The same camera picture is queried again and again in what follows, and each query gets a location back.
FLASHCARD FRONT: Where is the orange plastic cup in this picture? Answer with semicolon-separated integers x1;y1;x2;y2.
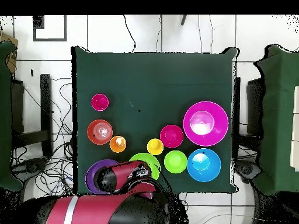
109;135;127;154

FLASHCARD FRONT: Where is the purple plastic bowl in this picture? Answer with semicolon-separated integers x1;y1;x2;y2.
85;159;120;195

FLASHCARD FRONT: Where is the yellow plastic cup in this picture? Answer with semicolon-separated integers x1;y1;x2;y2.
146;138;164;156

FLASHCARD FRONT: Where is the small red plastic bowl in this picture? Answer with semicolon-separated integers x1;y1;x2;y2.
159;124;185;149

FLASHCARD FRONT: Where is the large green plastic bowl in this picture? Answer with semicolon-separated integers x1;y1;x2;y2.
128;152;161;181

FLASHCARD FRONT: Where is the dark green table cloth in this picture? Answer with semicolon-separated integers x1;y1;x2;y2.
71;45;239;195

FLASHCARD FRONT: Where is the small green plastic bowl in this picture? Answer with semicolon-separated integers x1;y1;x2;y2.
164;150;188;174

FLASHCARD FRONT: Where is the red plastic cup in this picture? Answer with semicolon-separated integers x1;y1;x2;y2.
91;93;110;112

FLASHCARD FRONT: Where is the orange plastic bowl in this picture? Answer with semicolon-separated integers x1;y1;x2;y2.
86;119;113;146

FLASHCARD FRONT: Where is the large pink plastic bowl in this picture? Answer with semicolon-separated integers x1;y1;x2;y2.
183;100;229;147

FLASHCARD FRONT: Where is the blue plastic bowl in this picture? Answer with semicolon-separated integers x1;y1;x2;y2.
186;148;222;183

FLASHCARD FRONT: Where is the black metal stand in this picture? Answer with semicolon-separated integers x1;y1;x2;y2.
232;76;241;143
10;73;53;157

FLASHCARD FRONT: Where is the black box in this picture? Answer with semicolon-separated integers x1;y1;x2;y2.
246;78;266;136

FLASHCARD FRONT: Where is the green-clothed side table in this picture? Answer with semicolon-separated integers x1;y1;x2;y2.
0;41;24;192
253;44;299;197

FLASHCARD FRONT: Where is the cardboard box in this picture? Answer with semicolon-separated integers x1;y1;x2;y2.
0;31;19;74

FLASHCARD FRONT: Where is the thin black cable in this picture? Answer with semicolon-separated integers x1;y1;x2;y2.
123;15;137;53

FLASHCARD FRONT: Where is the tangle of floor cables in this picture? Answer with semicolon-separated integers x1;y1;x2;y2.
10;78;75;199

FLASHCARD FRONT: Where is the black pedestal leg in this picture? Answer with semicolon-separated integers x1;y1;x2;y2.
11;157;48;181
235;159;262;184

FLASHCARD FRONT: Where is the black square floor frame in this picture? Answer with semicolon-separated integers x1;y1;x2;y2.
32;15;68;42

